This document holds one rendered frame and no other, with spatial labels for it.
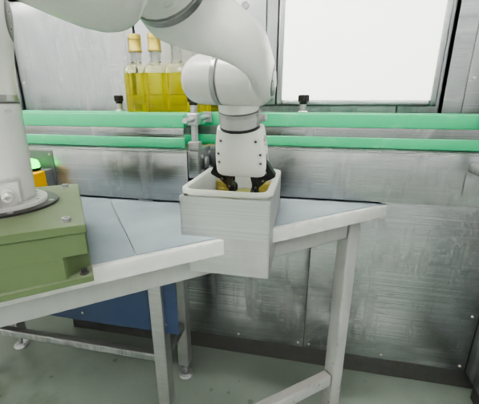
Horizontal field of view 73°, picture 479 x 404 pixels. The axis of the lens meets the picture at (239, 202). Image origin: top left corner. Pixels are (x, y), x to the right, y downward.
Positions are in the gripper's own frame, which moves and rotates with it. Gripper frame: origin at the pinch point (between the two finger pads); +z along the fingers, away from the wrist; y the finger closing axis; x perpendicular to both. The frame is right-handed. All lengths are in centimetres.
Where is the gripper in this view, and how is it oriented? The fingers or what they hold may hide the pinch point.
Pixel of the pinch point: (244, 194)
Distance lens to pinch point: 68.9
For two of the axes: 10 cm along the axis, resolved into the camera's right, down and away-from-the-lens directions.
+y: -9.7, -0.7, 2.3
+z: 0.6, 8.4, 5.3
